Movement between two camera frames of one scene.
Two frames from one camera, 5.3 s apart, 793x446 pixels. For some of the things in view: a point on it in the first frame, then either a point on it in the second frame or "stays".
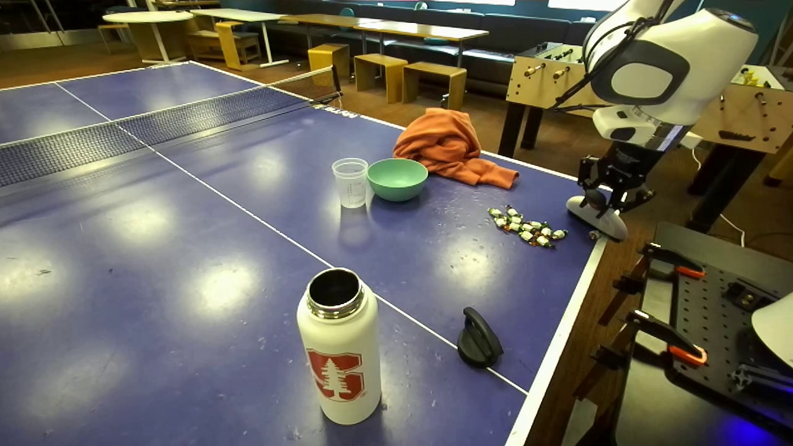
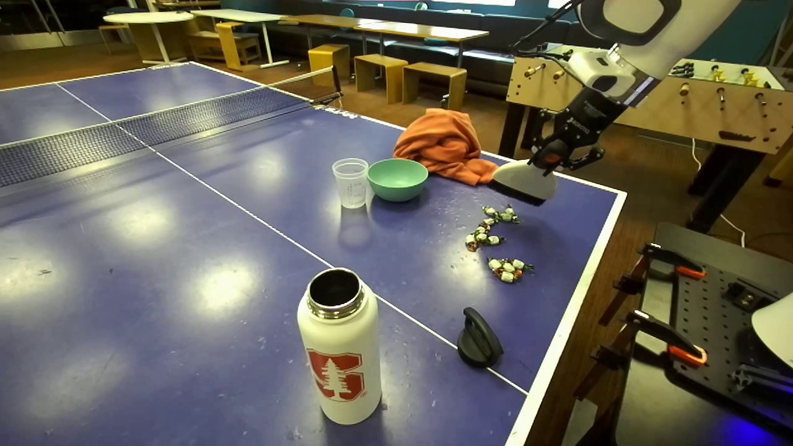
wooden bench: [455, 75] stays
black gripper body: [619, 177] → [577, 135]
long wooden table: [392, 25] stays
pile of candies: [512, 219] → [484, 236]
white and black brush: [601, 227] → [525, 181]
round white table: [149, 18] stays
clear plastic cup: [351, 177] stays
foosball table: [728, 140] stays
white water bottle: [341, 334] stays
